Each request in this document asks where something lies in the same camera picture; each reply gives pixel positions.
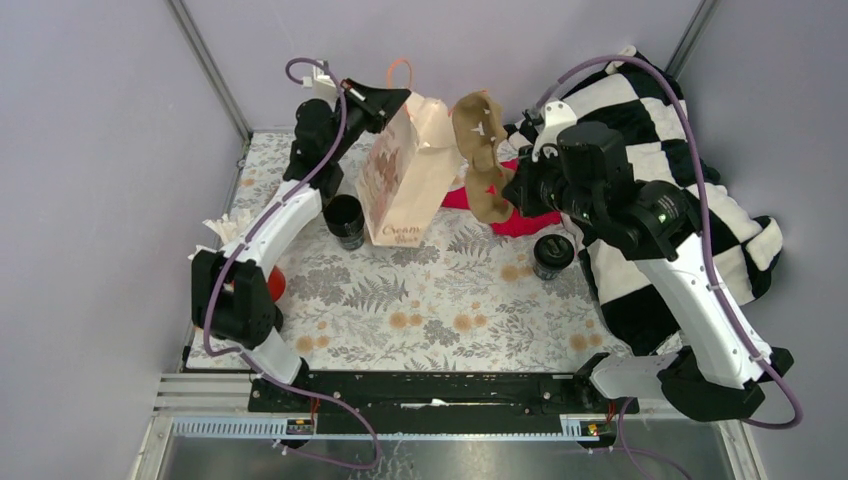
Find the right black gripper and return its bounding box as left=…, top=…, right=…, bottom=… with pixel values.
left=501, top=140, right=601, bottom=225

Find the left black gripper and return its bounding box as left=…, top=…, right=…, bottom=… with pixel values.
left=326, top=78, right=411, bottom=163

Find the beige paper bag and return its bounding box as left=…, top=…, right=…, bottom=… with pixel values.
left=356, top=92, right=462, bottom=248

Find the black cup lid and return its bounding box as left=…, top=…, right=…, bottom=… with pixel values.
left=533, top=234, right=575, bottom=270

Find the dark translucent coffee cup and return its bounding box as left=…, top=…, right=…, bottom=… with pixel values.
left=533, top=262, right=565, bottom=281

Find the single brown pulp carrier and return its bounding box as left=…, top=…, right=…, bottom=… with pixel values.
left=451, top=91, right=514, bottom=224

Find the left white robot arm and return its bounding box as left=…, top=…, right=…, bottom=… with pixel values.
left=191, top=79, right=411, bottom=411

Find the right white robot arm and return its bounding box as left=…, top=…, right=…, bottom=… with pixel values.
left=502, top=122, right=794, bottom=422

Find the red cloth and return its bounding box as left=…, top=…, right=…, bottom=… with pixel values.
left=442, top=184, right=562, bottom=238

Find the black ribbed cup stack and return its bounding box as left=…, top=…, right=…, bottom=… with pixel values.
left=322, top=194, right=365, bottom=251

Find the black white checkered blanket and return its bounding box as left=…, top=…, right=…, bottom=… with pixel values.
left=562, top=46, right=783, bottom=356

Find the floral table mat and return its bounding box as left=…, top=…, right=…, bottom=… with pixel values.
left=186, top=130, right=634, bottom=374

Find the red ribbed cup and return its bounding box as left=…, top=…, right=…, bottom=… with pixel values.
left=267, top=266, right=287, bottom=303

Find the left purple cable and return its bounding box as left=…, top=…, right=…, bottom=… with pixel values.
left=201, top=57, right=384, bottom=472

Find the purple cable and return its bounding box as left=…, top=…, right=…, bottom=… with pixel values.
left=533, top=54, right=804, bottom=480
left=201, top=57, right=384, bottom=472

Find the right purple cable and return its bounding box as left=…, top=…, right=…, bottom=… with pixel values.
left=533, top=54, right=804, bottom=480

